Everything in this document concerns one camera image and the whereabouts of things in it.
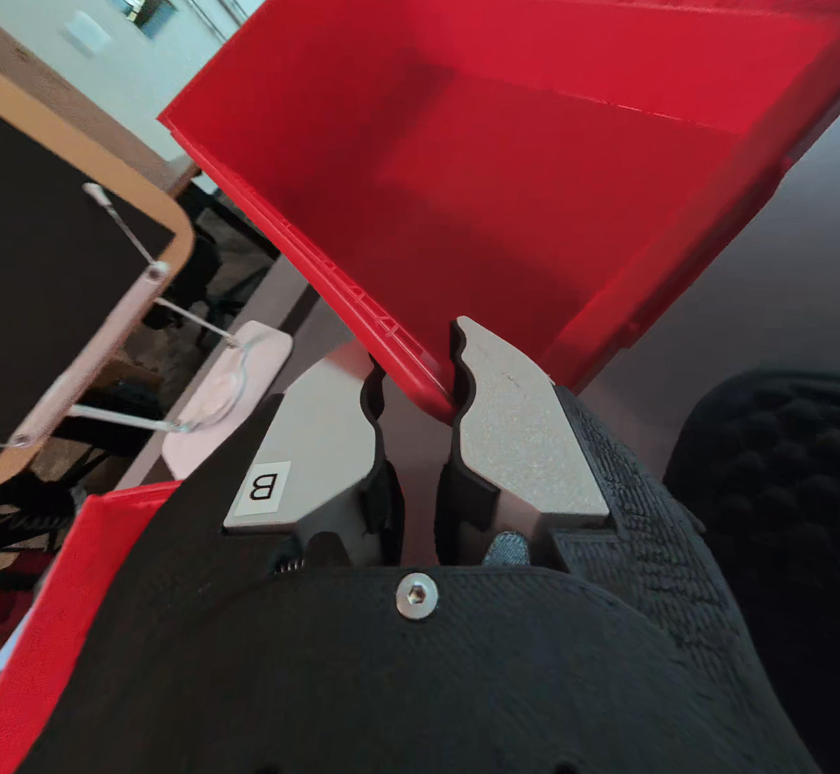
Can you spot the rounded wooden panel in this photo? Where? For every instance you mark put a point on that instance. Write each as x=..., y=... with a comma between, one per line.
x=85, y=155

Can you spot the red plastic storage bin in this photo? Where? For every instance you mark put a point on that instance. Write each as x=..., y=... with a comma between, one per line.
x=491, y=164
x=65, y=591

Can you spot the white wall switch plate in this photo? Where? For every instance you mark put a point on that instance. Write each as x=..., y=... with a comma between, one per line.
x=85, y=33

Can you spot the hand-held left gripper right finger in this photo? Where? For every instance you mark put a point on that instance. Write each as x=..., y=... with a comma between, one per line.
x=524, y=446

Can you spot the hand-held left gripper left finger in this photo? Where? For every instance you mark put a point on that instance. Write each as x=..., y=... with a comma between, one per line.
x=315, y=440

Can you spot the black office chair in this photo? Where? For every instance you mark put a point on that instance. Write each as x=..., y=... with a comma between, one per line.
x=196, y=262

